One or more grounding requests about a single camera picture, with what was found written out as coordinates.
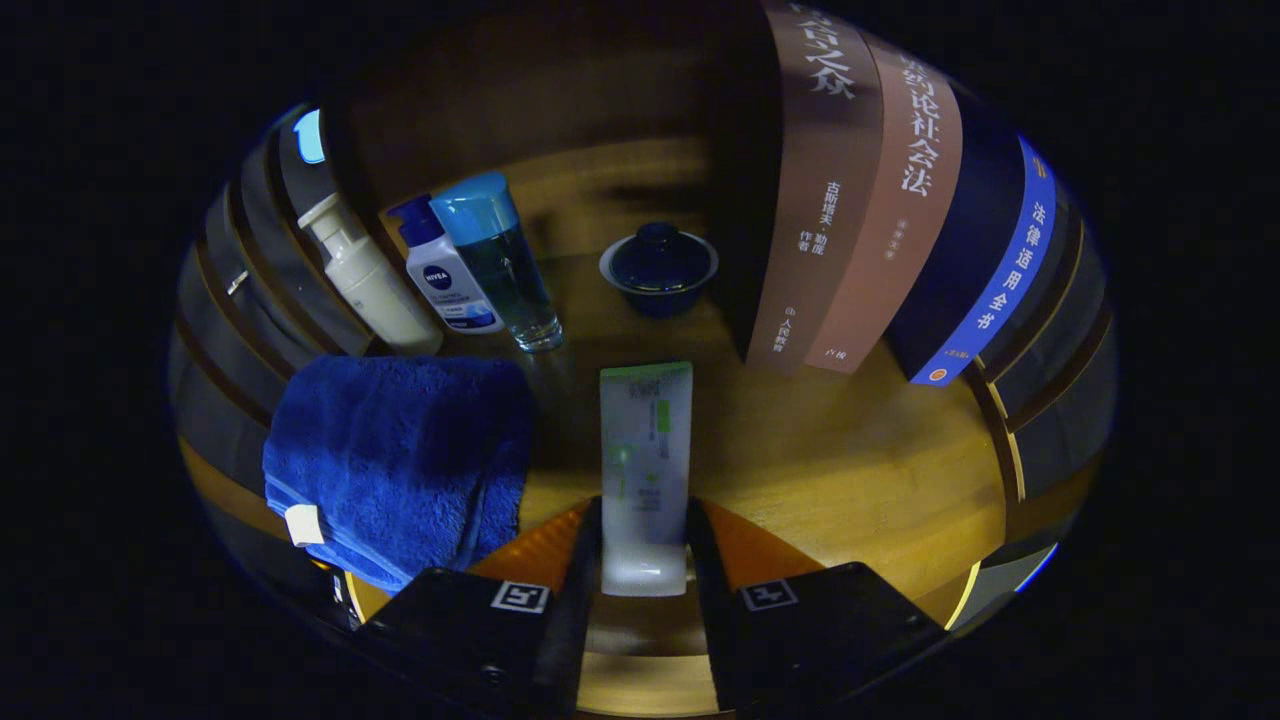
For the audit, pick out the dark blue lidded bowl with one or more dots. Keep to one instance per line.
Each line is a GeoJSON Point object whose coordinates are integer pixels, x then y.
{"type": "Point", "coordinates": [658, 265]}

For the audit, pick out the dark brown book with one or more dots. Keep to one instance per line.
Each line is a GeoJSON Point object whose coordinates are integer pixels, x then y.
{"type": "Point", "coordinates": [815, 200]}

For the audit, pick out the white and green tube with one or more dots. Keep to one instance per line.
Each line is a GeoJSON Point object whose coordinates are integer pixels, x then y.
{"type": "Point", "coordinates": [645, 470]}

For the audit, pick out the wooden countertop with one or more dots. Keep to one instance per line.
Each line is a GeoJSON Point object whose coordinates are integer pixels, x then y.
{"type": "Point", "coordinates": [850, 470]}

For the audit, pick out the blue book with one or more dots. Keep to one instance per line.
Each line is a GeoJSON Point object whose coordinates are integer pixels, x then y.
{"type": "Point", "coordinates": [990, 290]}

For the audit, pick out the blue folded towel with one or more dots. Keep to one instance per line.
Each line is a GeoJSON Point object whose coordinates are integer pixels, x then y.
{"type": "Point", "coordinates": [400, 460]}

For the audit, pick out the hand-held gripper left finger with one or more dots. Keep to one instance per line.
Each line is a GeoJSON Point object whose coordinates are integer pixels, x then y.
{"type": "Point", "coordinates": [450, 620]}

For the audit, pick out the white bottle with blue cap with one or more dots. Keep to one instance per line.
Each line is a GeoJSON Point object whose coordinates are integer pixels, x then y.
{"type": "Point", "coordinates": [445, 275]}

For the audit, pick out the white pump bottle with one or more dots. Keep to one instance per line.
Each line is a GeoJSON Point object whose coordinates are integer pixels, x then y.
{"type": "Point", "coordinates": [375, 290]}

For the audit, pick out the wooden cabinet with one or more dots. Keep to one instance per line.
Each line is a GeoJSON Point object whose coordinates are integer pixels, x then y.
{"type": "Point", "coordinates": [560, 100]}

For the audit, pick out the reddish brown book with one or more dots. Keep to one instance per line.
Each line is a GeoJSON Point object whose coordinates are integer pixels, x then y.
{"type": "Point", "coordinates": [900, 220]}

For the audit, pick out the clear teal bottle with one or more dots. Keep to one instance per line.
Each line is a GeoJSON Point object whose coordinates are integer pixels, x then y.
{"type": "Point", "coordinates": [510, 270]}

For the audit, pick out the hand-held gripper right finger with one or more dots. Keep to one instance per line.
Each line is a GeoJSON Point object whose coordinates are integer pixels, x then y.
{"type": "Point", "coordinates": [820, 630]}

